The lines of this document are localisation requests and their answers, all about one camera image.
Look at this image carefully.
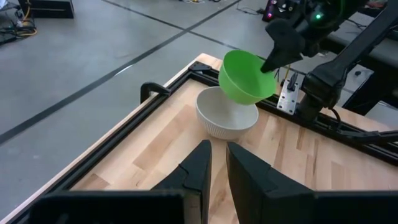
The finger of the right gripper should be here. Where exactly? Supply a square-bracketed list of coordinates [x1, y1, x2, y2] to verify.
[260, 18, 307, 74]

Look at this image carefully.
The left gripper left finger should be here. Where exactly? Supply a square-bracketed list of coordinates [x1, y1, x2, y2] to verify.
[150, 139, 213, 224]

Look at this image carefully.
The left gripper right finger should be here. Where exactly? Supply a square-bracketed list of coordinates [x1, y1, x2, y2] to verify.
[226, 141, 314, 224]

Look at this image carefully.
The green plastic bowl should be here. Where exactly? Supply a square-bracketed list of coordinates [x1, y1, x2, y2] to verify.
[218, 49, 277, 106]

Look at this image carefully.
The black computer with pink lights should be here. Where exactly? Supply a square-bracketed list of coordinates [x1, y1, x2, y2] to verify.
[262, 0, 304, 22]

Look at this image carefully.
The white ribbed bowl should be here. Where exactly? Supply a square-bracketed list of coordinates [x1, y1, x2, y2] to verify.
[195, 86, 259, 141]

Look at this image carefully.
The silver mounting plate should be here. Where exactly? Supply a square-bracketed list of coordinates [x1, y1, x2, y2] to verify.
[275, 79, 301, 116]

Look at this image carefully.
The black table clamp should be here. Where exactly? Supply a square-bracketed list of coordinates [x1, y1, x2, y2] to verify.
[139, 81, 172, 105]

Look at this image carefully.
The black equipment case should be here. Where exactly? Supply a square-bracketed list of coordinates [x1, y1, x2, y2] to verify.
[17, 0, 75, 19]

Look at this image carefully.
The black aluminium table frame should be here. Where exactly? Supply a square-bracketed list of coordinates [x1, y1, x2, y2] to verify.
[0, 60, 398, 224]

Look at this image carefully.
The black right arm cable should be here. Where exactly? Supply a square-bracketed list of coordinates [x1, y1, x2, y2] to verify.
[329, 107, 398, 146]

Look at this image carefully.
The black and yellow cable bundle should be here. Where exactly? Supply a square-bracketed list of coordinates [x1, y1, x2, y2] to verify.
[0, 4, 38, 46]

